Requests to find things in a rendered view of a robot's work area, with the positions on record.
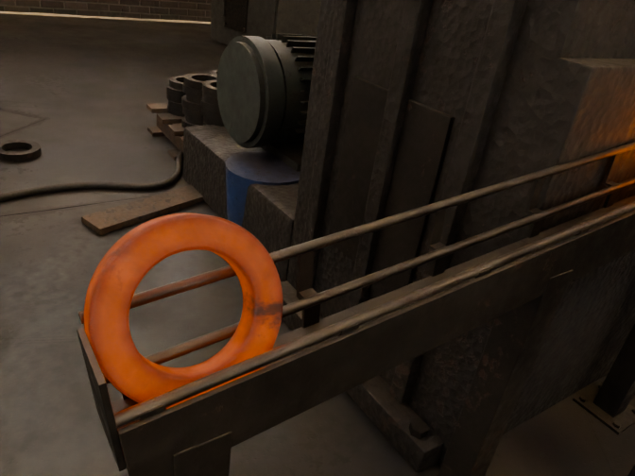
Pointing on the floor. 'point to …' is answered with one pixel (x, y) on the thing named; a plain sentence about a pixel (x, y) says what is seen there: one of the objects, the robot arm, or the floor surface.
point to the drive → (256, 130)
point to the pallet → (186, 107)
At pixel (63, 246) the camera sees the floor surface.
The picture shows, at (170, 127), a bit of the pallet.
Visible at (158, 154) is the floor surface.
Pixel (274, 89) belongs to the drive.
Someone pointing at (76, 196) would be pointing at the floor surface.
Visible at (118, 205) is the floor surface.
